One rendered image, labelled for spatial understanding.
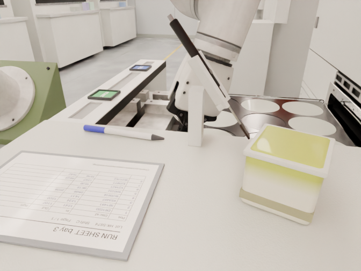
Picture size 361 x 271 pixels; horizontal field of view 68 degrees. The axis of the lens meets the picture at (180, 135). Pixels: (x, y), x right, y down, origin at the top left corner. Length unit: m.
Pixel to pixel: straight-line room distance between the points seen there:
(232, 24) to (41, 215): 0.37
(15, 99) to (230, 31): 0.58
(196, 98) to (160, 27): 8.49
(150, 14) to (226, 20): 8.45
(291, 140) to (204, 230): 0.13
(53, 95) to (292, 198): 0.69
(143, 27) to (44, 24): 4.45
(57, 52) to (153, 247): 4.86
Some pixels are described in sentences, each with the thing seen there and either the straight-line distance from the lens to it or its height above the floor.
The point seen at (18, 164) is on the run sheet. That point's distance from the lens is 0.41.
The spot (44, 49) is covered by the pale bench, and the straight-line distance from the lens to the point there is 5.17.
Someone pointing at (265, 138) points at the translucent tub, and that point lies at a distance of 0.29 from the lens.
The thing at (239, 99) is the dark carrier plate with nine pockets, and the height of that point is 0.90.
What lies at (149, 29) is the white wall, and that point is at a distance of 8.95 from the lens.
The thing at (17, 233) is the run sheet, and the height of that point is 0.97.
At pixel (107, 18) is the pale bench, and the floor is 0.70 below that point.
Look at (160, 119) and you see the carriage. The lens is 0.70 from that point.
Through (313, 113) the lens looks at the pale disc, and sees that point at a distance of 0.77.
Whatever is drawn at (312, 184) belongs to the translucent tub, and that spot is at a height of 1.02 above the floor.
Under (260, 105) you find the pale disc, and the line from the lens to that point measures 0.77.
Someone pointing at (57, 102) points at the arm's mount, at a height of 0.90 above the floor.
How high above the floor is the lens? 1.16
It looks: 27 degrees down
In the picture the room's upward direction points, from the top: straight up
